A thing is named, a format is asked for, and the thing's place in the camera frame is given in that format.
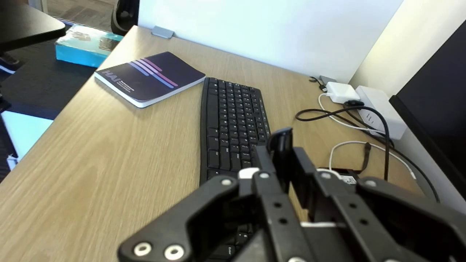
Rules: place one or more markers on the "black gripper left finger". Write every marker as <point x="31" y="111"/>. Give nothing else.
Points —
<point x="205" y="218"/>

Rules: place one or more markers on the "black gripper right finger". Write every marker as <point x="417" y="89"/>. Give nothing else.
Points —
<point x="379" y="218"/>

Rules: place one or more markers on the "small black hub with label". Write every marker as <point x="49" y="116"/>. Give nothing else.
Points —
<point x="346" y="176"/>

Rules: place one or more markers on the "black computer keyboard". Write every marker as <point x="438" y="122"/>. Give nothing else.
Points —
<point x="234" y="125"/>

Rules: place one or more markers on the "white power strip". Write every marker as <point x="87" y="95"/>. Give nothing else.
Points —
<point x="381" y="113"/>

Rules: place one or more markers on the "black computer monitor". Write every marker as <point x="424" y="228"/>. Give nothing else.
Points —
<point x="438" y="111"/>

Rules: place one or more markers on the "white power adapter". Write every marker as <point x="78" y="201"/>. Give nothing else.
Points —
<point x="343" y="92"/>

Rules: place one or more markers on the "dark notebook with coloured stripes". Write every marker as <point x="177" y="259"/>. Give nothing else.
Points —
<point x="148" y="77"/>

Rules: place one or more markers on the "grey partition clip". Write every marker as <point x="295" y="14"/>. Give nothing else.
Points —
<point x="162" y="32"/>

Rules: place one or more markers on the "white cabinet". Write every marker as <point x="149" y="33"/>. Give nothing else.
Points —
<point x="24" y="135"/>

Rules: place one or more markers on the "white partition board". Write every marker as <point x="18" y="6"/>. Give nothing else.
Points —
<point x="272" y="29"/>

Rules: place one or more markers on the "teal box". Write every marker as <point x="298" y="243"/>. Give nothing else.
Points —
<point x="88" y="45"/>

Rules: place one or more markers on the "black mounting board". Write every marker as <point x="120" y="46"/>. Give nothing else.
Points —
<point x="24" y="22"/>

